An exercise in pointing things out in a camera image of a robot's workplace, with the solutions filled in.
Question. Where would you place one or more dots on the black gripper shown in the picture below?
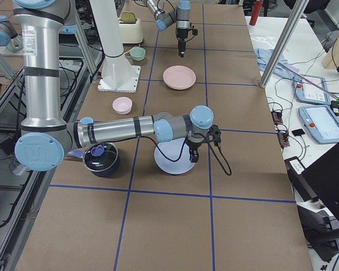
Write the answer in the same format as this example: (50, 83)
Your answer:
(181, 34)
(192, 144)

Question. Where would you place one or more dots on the blue plate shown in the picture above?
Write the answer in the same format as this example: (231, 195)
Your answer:
(173, 157)

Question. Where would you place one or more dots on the pink plate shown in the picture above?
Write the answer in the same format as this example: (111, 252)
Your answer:
(179, 77)

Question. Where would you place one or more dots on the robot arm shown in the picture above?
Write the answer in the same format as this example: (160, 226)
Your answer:
(45, 137)
(179, 15)

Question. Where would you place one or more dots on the green bowl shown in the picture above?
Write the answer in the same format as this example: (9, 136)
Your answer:
(137, 53)

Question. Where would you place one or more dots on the cream toaster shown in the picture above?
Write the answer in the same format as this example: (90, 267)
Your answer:
(131, 33)

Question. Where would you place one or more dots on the toast slice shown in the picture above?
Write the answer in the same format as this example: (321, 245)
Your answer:
(128, 17)

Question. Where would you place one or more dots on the blue cloth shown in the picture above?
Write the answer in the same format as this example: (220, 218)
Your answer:
(263, 57)

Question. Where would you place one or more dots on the pink bowl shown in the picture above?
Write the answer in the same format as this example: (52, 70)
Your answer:
(122, 105)

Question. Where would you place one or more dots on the red bottle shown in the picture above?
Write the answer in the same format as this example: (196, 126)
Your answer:
(256, 12)

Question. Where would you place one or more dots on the dark blue lidded pot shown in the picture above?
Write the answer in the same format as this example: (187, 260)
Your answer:
(102, 159)

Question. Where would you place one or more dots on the light blue cup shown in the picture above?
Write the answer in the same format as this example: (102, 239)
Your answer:
(86, 120)

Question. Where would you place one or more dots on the far teach pendant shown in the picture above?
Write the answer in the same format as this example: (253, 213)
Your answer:
(307, 93)

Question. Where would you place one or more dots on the teach pendant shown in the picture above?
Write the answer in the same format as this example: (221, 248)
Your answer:
(307, 93)
(321, 122)

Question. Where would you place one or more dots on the near teach pendant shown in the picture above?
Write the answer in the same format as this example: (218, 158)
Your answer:
(321, 122)

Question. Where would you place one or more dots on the black monitor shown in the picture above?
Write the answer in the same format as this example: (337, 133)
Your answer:
(323, 178)

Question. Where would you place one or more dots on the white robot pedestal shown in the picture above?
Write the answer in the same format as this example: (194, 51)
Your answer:
(117, 73)

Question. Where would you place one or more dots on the aluminium frame post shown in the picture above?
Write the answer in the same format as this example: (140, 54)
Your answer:
(285, 36)

